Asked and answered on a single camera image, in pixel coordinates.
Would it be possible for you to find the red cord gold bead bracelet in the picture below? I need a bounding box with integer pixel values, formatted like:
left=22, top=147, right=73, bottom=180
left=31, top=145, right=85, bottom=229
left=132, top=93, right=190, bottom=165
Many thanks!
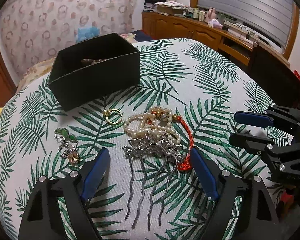
left=173, top=114, right=195, bottom=172

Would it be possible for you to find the gold ring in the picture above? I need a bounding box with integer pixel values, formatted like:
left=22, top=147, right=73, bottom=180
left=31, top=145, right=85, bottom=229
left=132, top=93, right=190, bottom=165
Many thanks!
left=102, top=108, right=123, bottom=126

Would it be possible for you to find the silver hair comb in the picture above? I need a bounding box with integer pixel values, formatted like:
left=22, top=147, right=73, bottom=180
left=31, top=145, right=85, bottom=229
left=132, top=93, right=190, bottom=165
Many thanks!
left=122, top=134, right=187, bottom=230

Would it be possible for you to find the white pearl necklace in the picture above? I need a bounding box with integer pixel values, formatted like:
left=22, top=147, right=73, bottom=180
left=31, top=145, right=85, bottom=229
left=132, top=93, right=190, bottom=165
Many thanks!
left=123, top=106, right=182, bottom=144

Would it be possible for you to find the black square jewelry box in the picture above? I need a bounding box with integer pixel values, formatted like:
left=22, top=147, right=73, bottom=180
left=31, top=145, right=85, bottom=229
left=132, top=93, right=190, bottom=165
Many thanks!
left=48, top=33, right=140, bottom=111

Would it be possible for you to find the palm leaf print cloth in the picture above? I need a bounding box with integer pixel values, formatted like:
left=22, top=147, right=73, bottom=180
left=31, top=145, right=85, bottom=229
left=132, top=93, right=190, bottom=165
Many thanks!
left=0, top=37, right=294, bottom=240

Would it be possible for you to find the pink tissue box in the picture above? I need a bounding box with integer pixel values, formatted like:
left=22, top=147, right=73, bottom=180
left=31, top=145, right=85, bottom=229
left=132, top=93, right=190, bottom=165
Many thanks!
left=207, top=18, right=223, bottom=29

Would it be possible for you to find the grey window blind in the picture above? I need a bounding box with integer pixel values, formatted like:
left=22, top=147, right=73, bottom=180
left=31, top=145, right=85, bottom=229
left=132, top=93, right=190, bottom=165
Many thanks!
left=198, top=0, right=293, bottom=46

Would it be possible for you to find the wooden side cabinet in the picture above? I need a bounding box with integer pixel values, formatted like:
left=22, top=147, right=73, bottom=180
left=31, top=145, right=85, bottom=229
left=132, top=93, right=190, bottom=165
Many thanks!
left=141, top=11, right=291, bottom=68

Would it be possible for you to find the stack of folded clothes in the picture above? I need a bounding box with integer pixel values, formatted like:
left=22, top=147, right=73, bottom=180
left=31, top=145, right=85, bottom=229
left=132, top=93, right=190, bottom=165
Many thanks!
left=143, top=0, right=166, bottom=12

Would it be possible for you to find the blue bag on box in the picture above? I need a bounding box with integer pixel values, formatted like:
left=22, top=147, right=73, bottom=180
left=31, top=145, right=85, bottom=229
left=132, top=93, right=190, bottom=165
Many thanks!
left=76, top=27, right=100, bottom=43

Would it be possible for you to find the circle pattern curtain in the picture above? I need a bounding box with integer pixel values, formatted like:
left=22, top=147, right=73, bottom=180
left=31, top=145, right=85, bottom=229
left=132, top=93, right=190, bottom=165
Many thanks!
left=0, top=0, right=137, bottom=77

